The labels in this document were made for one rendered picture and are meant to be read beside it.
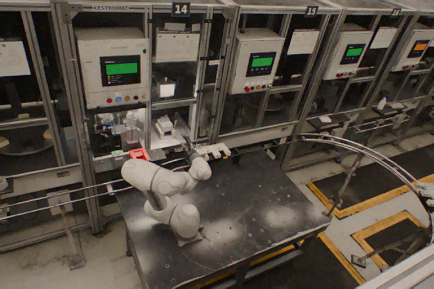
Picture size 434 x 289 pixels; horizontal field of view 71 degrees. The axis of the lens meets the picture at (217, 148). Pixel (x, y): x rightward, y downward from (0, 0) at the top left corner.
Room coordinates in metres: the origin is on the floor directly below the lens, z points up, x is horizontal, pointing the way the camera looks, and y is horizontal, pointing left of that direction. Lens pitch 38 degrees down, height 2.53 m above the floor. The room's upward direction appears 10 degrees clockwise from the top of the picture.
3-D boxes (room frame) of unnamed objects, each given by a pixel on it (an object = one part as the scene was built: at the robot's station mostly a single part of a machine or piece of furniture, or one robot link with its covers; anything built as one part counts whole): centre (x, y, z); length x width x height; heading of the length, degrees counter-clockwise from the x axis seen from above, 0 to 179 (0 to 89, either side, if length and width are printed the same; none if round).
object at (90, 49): (1.85, 0.79, 1.60); 0.42 x 0.29 x 0.46; 124
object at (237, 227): (1.68, -0.10, 0.66); 1.50 x 1.06 x 0.04; 124
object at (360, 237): (2.20, -2.14, 0.01); 1.00 x 0.55 x 0.01; 124
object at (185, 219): (1.32, 0.12, 0.85); 0.18 x 0.16 x 0.22; 76
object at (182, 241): (1.33, 0.09, 0.71); 0.22 x 0.18 x 0.06; 124
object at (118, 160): (1.66, 0.72, 0.97); 0.08 x 0.08 x 0.12; 34
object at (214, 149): (2.04, 0.06, 0.84); 0.36 x 0.14 x 0.10; 124
